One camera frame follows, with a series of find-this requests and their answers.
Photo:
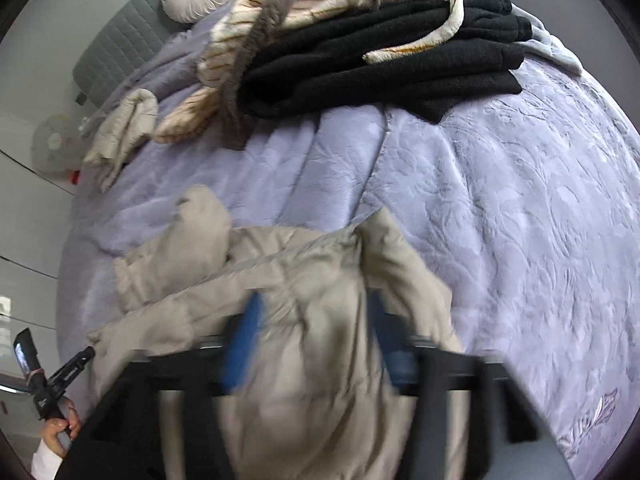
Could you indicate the beige puffer jacket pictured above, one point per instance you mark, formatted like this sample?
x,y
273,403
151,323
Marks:
x,y
310,285

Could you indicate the person's left forearm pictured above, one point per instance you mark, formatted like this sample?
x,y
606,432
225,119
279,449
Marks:
x,y
45,462

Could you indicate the person's left hand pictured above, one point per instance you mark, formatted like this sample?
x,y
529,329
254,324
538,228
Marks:
x,y
62,432

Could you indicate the grey quilted headboard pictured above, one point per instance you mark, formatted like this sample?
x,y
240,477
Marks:
x,y
120,45

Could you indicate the light grey cloth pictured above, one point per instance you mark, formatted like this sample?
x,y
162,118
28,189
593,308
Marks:
x,y
552,40

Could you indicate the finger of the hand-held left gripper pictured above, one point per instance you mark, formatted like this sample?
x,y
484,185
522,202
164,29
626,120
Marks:
x,y
72,367
25,352

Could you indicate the grey scarf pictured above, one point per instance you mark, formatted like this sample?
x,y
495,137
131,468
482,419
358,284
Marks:
x,y
255,45

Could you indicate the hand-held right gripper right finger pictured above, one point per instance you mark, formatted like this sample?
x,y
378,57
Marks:
x,y
392,345

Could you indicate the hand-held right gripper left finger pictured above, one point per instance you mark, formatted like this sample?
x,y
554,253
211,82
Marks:
x,y
245,345

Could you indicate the black knitted garment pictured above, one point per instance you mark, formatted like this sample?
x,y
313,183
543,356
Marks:
x,y
400,60

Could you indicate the folded cream puffer jacket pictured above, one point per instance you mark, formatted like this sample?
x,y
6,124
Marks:
x,y
122,130

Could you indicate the red box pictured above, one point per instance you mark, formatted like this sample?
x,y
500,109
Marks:
x,y
75,176

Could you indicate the white covered fan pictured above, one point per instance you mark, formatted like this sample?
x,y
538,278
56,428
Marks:
x,y
54,145

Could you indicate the white wardrobe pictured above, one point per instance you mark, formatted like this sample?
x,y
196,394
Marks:
x,y
25,240

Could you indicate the lilac embossed blanket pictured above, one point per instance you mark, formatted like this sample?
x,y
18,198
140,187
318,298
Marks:
x,y
500,210

